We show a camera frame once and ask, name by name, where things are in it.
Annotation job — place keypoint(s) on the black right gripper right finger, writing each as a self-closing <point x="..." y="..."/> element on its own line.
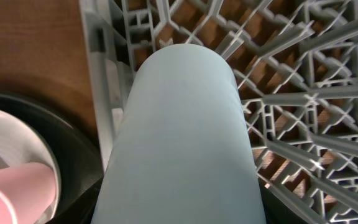
<point x="275" y="211"/>

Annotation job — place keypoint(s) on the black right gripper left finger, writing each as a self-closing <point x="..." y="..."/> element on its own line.
<point x="76" y="205"/>

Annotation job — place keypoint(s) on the pink cup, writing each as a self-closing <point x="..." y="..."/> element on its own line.
<point x="26" y="191"/>

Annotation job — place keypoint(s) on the grey round plate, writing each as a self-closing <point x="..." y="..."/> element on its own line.
<point x="21" y="144"/>

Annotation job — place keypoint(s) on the light blue cup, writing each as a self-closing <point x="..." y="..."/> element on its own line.
<point x="182" y="152"/>

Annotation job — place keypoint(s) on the grey dishwasher rack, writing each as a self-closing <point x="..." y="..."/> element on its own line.
<point x="296" y="66"/>

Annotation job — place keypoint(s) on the black round tray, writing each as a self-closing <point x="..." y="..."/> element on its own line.
<point x="78" y="159"/>

